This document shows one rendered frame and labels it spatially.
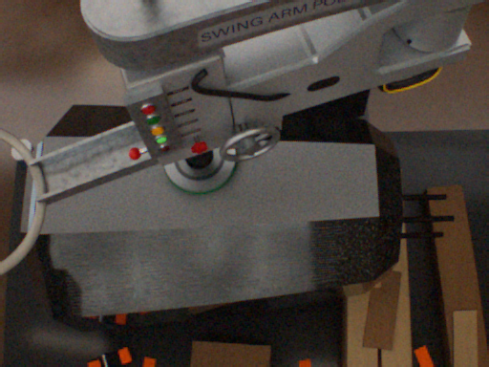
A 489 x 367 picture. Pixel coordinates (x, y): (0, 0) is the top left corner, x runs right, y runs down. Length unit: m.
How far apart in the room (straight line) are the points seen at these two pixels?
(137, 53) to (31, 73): 2.11
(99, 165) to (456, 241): 1.51
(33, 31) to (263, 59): 2.12
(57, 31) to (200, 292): 1.78
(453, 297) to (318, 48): 1.45
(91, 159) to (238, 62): 0.55
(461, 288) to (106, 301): 1.38
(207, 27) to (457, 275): 1.75
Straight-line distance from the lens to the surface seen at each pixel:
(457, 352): 2.58
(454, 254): 2.66
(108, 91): 3.07
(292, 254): 1.94
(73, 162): 1.80
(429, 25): 1.56
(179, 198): 1.93
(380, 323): 2.42
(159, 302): 2.05
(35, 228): 1.74
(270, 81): 1.44
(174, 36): 1.16
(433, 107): 3.00
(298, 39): 1.46
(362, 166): 1.95
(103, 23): 1.18
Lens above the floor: 2.61
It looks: 70 degrees down
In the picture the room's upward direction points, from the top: 10 degrees counter-clockwise
